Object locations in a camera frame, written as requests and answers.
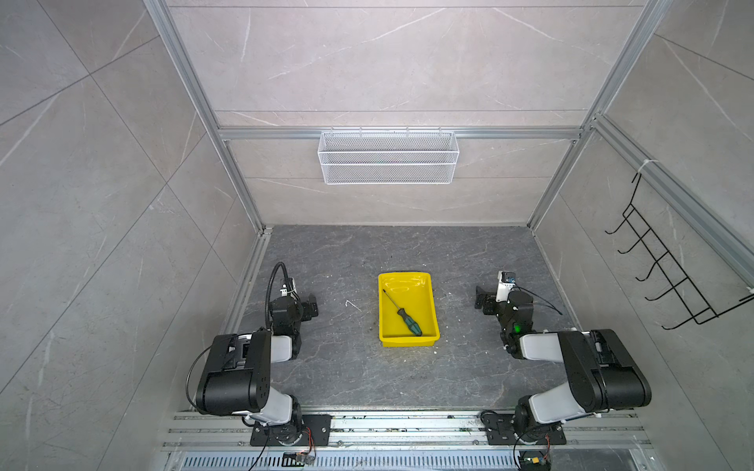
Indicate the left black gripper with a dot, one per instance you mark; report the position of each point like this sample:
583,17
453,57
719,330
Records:
305,312

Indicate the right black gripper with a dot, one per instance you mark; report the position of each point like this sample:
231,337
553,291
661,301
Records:
491,302

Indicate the green handled screwdriver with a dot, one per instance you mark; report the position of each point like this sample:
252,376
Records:
408,320

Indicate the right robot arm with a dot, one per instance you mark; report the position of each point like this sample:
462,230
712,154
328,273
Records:
601,374

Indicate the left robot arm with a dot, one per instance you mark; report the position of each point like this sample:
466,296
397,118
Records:
236,377

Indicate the yellow plastic bin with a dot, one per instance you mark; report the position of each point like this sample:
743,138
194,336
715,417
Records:
412,291

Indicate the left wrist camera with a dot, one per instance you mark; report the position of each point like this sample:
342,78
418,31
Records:
288,288

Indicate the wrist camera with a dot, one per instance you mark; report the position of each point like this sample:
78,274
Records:
506,283
288,288

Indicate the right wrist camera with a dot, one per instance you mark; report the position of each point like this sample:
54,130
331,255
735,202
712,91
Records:
506,283

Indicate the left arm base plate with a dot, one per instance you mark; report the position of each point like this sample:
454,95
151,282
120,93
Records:
302,431

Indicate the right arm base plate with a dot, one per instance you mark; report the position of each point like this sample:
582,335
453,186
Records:
511,429

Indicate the white wire mesh basket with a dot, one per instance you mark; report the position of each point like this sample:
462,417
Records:
388,157

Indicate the aluminium mounting rail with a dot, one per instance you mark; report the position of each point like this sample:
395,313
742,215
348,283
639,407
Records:
405,439

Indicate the black wire hook rack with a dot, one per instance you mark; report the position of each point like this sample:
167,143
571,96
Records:
697,308

